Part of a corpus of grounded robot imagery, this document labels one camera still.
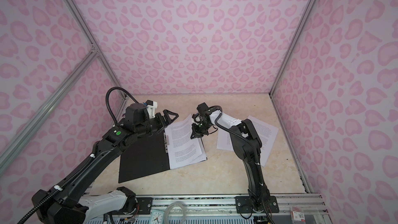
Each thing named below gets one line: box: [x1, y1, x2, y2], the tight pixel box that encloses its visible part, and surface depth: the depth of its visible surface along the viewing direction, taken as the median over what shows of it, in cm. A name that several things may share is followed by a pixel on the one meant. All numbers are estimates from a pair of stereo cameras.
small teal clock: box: [149, 210, 165, 224], surface depth 70 cm
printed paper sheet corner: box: [164, 114, 203, 170], surface depth 93 cm
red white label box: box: [289, 206, 306, 224], surface depth 70 cm
